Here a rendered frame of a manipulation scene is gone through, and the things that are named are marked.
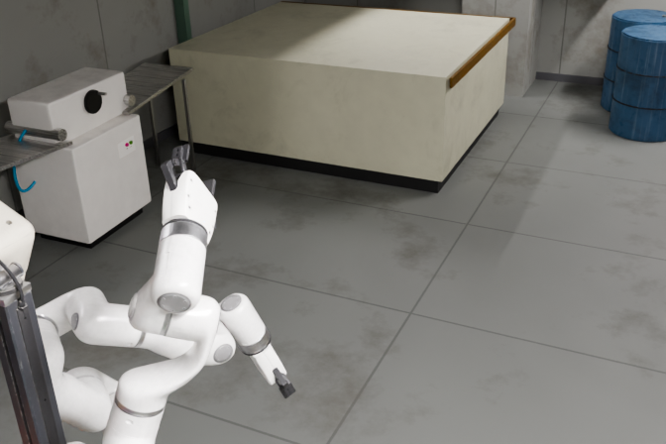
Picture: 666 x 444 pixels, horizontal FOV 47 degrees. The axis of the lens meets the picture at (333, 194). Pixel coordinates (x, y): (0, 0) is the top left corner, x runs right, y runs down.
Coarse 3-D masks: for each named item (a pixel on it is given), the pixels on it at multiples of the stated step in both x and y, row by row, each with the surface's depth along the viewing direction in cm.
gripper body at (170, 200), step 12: (180, 180) 124; (192, 180) 125; (168, 192) 123; (180, 192) 122; (192, 192) 124; (204, 192) 128; (168, 204) 122; (180, 204) 121; (192, 204) 122; (204, 204) 127; (216, 204) 131; (168, 216) 120; (180, 216) 120; (192, 216) 121; (204, 216) 125; (204, 228) 122
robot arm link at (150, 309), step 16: (176, 240) 117; (192, 240) 118; (160, 256) 116; (176, 256) 115; (192, 256) 116; (160, 272) 114; (176, 272) 113; (192, 272) 114; (144, 288) 117; (160, 288) 112; (176, 288) 112; (192, 288) 113; (144, 304) 116; (160, 304) 114; (176, 304) 114; (192, 304) 114; (144, 320) 117; (160, 320) 117
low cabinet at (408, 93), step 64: (192, 64) 640; (256, 64) 613; (320, 64) 588; (384, 64) 582; (448, 64) 578; (192, 128) 667; (256, 128) 638; (320, 128) 611; (384, 128) 587; (448, 128) 577
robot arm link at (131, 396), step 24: (192, 312) 119; (216, 312) 121; (168, 336) 120; (192, 336) 120; (168, 360) 128; (192, 360) 123; (120, 384) 123; (144, 384) 123; (168, 384) 122; (120, 408) 123; (144, 408) 122
